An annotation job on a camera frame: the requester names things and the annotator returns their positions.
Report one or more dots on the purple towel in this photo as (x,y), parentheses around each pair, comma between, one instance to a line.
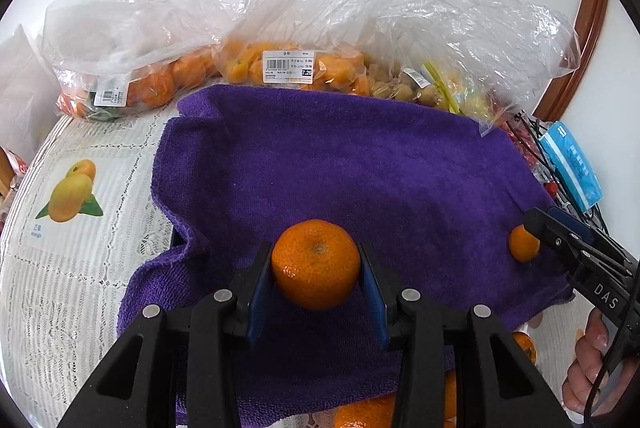
(325,158)

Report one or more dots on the white printed lace tablecloth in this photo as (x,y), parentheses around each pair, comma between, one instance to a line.
(75,298)

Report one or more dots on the clear plastic bag of mandarins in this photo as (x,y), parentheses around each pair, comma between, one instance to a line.
(150,33)

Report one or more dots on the blue tissue pack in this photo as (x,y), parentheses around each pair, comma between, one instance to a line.
(570,163)

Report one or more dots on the brown wooden door frame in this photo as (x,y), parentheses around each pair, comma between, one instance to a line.
(582,53)

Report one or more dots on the white plastic bag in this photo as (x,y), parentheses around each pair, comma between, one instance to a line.
(22,88)

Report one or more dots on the large orange mandarin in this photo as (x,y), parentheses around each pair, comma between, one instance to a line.
(315,263)

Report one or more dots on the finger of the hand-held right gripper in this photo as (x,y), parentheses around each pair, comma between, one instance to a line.
(570,219)
(545,228)

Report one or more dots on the clear plastic bag of kumquats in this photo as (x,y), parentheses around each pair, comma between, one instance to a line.
(325,8)

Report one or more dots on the person's right hand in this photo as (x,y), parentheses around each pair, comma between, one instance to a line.
(582,378)

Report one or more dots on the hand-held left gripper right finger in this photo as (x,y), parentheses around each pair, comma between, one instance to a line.
(372,303)

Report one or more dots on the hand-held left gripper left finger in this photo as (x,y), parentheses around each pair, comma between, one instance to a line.
(256,303)

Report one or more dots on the clear plastic bag of longans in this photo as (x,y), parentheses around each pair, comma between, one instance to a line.
(475,53)

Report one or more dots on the small orange mandarin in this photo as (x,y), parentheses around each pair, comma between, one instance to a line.
(522,245)

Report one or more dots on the bag of red cherry tomatoes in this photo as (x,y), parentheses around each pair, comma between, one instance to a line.
(522,143)

